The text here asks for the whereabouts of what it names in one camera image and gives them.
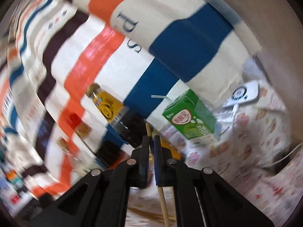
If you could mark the dark oyster sauce bottle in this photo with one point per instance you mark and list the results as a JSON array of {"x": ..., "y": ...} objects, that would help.
[{"x": 128, "y": 124}]

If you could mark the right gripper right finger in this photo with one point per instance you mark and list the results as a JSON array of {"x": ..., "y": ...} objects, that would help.
[{"x": 202, "y": 197}]

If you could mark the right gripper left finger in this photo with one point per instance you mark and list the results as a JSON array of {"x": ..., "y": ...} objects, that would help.
[{"x": 99, "y": 198}]

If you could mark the clear cooking wine bottle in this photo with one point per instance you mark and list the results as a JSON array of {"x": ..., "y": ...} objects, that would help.
[{"x": 81, "y": 160}]

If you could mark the red cap oil bottle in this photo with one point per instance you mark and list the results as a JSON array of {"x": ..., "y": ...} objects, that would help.
[{"x": 105, "y": 146}]

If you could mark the green milk drink carton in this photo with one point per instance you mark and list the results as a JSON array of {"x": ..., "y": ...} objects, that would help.
[{"x": 189, "y": 115}]

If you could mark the bamboo chopstick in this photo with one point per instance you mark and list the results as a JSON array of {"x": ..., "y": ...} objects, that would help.
[{"x": 160, "y": 189}]

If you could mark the striped Paris cloth backdrop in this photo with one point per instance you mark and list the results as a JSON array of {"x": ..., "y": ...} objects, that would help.
[{"x": 54, "y": 49}]

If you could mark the printed bear tablecloth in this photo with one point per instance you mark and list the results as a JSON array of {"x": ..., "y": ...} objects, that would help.
[{"x": 255, "y": 154}]

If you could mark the white power bank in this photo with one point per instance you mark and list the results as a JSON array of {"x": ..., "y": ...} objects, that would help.
[{"x": 244, "y": 94}]

